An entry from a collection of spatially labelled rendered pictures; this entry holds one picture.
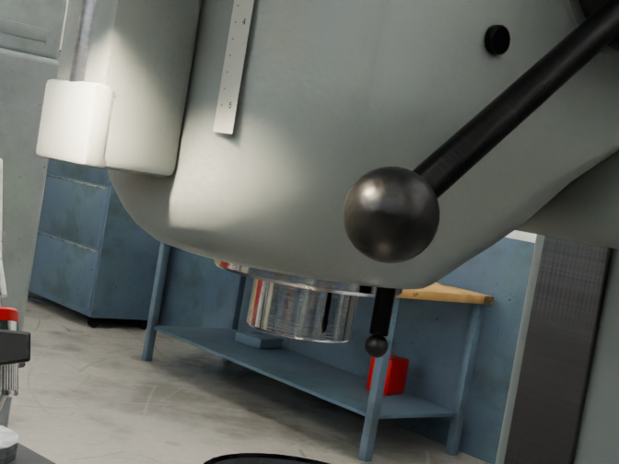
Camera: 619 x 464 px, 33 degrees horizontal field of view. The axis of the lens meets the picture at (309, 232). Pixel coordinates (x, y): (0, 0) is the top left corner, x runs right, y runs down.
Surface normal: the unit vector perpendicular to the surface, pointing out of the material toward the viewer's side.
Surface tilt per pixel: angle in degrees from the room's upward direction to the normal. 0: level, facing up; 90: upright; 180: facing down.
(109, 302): 90
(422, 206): 74
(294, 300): 90
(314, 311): 90
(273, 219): 130
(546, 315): 90
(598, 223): 117
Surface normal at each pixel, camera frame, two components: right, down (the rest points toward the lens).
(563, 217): -0.74, 0.37
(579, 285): -0.75, -0.09
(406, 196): 0.24, -0.37
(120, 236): 0.64, 0.14
